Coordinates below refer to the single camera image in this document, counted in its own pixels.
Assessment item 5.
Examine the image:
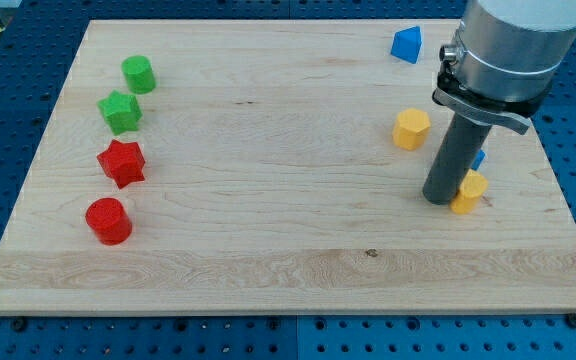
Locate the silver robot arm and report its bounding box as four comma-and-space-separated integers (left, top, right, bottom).
433, 0, 576, 134

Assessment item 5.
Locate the yellow hexagon block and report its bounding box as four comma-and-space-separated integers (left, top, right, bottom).
392, 108, 431, 151

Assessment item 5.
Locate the light wooden board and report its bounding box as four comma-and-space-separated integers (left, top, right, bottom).
0, 20, 576, 316

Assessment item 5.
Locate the red star block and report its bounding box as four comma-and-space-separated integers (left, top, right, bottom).
97, 140, 145, 189

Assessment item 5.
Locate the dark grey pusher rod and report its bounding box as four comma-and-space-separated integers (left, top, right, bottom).
422, 114, 492, 205

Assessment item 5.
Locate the green star block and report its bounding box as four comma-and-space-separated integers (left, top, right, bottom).
97, 90, 142, 135

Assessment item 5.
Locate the blue pentagon block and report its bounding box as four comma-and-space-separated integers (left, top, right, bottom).
390, 26, 422, 64

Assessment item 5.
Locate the yellow block near rod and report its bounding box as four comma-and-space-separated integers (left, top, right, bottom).
449, 169, 489, 214

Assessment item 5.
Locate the red cylinder block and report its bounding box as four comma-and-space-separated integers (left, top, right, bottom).
85, 198, 132, 246

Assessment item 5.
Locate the green cylinder block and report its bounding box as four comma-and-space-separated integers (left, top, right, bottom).
121, 55, 156, 94

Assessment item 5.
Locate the blue block behind rod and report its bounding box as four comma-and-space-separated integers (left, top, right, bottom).
471, 149, 486, 171

